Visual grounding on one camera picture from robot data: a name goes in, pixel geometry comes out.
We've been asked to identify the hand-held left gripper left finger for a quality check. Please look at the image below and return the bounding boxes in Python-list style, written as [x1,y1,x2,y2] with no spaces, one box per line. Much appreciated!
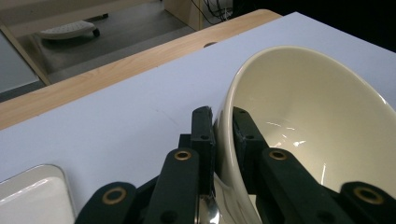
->
[178,105,217,197]

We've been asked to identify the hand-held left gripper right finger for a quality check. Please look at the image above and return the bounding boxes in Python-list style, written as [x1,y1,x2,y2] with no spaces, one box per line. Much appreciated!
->
[232,106,271,194]

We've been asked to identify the cream ceramic bowl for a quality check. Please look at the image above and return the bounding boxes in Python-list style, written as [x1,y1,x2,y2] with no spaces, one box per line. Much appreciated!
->
[212,45,396,224]

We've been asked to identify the small white rectangular plate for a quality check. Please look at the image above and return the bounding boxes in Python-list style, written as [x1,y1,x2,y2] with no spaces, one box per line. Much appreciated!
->
[0,163,78,224]

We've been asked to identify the pale lavender table cover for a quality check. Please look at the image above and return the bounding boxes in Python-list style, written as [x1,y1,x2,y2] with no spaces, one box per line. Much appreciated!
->
[0,11,396,218]

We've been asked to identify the light wooden table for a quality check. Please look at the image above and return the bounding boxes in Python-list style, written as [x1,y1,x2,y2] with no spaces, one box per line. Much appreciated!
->
[0,8,283,132]

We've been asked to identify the black curtain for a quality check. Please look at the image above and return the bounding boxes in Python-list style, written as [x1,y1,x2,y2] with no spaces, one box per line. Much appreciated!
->
[232,0,396,54]

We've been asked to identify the hanging black cables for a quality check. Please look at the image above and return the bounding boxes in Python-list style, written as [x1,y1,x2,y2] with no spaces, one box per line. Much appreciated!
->
[190,0,235,23]

